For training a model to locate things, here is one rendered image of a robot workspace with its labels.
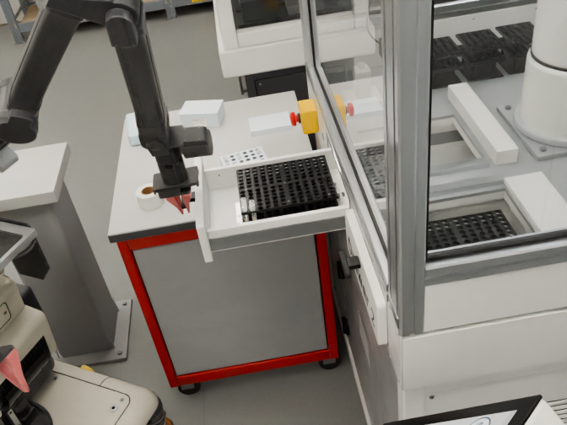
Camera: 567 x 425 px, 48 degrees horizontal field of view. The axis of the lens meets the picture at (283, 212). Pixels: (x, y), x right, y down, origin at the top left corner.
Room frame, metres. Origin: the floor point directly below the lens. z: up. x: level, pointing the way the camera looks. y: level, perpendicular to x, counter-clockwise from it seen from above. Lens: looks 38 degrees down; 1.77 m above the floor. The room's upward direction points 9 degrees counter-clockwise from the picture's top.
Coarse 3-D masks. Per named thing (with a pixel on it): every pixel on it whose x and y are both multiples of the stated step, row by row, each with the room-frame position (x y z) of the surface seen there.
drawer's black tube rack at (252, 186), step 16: (304, 160) 1.31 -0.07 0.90; (320, 160) 1.30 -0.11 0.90; (256, 176) 1.27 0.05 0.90; (272, 176) 1.30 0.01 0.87; (288, 176) 1.26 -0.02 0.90; (304, 176) 1.25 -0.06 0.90; (320, 176) 1.23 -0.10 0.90; (256, 192) 1.21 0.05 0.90; (272, 192) 1.20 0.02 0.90; (288, 192) 1.19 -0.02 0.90; (304, 192) 1.18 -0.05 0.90; (320, 192) 1.17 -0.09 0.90; (336, 192) 1.16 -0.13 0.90; (256, 208) 1.15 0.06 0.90; (272, 208) 1.14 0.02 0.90; (288, 208) 1.17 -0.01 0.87; (304, 208) 1.16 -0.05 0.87; (320, 208) 1.15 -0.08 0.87
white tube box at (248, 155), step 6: (246, 150) 1.56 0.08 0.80; (252, 150) 1.56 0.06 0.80; (222, 156) 1.55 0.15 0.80; (228, 156) 1.54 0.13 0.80; (234, 156) 1.54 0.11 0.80; (246, 156) 1.54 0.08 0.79; (252, 156) 1.52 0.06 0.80; (258, 156) 1.52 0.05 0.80; (264, 156) 1.51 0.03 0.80; (222, 162) 1.52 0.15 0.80; (234, 162) 1.51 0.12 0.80; (240, 162) 1.51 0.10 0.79
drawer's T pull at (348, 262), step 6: (342, 252) 0.94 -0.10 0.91; (342, 258) 0.93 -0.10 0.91; (348, 258) 0.93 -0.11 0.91; (354, 258) 0.92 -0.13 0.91; (342, 264) 0.91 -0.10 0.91; (348, 264) 0.91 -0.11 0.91; (354, 264) 0.91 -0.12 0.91; (360, 264) 0.91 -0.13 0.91; (348, 270) 0.89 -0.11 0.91; (348, 276) 0.88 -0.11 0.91
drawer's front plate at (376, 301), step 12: (348, 216) 1.04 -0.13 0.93; (348, 228) 1.02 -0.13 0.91; (360, 240) 0.95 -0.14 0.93; (360, 252) 0.92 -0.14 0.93; (360, 276) 0.92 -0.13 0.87; (372, 276) 0.85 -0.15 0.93; (360, 288) 0.93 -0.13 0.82; (372, 288) 0.82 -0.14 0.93; (372, 300) 0.81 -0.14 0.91; (384, 300) 0.78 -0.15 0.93; (384, 312) 0.77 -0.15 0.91; (372, 324) 0.82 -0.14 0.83; (384, 324) 0.77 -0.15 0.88; (384, 336) 0.77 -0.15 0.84
